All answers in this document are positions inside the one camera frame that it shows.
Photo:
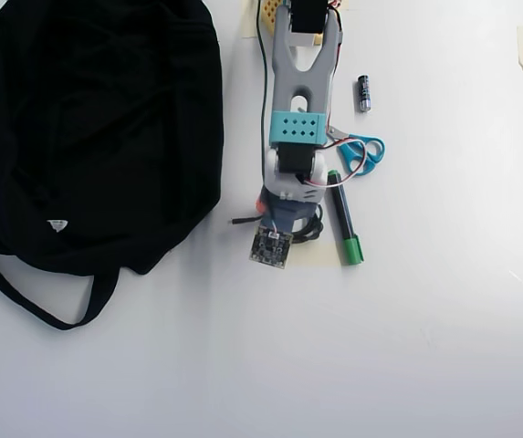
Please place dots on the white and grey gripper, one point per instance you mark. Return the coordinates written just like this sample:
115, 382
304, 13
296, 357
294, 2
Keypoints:
288, 215

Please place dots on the grey and teal robot arm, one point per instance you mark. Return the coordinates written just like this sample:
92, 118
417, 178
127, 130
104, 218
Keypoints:
295, 130

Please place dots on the yellow perforated robot base part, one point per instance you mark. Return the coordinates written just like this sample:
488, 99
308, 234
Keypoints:
268, 16

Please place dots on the beige tape under robot base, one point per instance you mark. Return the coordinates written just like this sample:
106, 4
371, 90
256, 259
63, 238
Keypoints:
249, 23

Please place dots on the black fabric bag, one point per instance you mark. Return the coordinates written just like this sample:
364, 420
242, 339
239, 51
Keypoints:
97, 137

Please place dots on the long beige masking tape strip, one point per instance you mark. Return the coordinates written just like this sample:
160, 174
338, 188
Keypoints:
318, 253

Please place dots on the black marker with green cap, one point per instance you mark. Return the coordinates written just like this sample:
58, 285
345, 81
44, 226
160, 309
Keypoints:
341, 214

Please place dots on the black cylindrical battery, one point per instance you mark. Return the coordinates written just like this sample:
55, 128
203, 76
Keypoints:
363, 93

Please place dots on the square camera circuit board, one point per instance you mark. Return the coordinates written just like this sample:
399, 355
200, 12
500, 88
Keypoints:
271, 246

